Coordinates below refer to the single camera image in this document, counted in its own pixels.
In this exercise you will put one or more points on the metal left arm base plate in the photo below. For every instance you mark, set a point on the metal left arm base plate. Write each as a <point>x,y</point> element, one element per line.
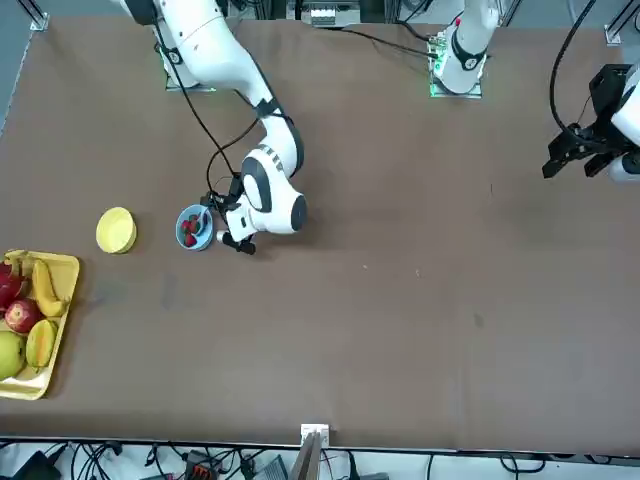
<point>455,94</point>

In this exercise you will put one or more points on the aluminium frame rail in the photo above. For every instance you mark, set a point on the aluminium frame rail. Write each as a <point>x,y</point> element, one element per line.
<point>614,32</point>
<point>40,20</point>

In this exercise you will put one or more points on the yellow banana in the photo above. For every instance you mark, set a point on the yellow banana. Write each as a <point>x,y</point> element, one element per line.
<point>45,290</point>

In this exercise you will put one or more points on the yellow-green starfruit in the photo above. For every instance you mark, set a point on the yellow-green starfruit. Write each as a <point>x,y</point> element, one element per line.
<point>41,344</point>

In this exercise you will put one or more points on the yellow bowl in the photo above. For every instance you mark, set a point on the yellow bowl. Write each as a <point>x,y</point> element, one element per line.
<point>116,230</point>

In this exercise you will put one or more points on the light blue bowl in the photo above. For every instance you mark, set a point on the light blue bowl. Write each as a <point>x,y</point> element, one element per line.
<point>205,240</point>

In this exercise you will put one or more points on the yellow plastic tray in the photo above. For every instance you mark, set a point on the yellow plastic tray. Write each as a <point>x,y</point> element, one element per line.
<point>70,280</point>

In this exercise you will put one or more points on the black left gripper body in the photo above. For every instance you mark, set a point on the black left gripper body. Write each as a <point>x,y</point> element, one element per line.
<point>607,90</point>

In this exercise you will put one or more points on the black power strip orange switches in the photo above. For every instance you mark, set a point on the black power strip orange switches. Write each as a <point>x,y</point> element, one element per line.
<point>200,467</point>

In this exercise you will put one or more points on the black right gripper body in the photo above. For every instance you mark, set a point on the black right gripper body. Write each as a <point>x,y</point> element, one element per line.
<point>231,200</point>

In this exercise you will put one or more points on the aluminium camera post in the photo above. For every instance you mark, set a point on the aluminium camera post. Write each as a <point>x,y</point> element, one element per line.
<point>315,435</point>

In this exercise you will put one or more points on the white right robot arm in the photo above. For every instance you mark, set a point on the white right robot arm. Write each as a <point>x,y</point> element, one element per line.
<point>215,55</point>

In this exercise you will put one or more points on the red apple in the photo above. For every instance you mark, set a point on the red apple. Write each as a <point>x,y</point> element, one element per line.
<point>22,316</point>

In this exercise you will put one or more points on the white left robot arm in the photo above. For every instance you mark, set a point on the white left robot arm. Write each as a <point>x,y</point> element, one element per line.
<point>465,50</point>

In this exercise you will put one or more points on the black power adapter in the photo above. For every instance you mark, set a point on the black power adapter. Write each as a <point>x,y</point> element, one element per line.
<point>35,467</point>

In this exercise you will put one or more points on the red dragon fruit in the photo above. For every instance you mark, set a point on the red dragon fruit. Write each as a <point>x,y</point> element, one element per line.
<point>10,287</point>

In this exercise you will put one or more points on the light blue plastic spoon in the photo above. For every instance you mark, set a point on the light blue plastic spoon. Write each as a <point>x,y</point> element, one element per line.
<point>204,217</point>

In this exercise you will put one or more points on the yellow-green mango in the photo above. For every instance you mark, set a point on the yellow-green mango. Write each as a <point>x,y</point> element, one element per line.
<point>10,356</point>

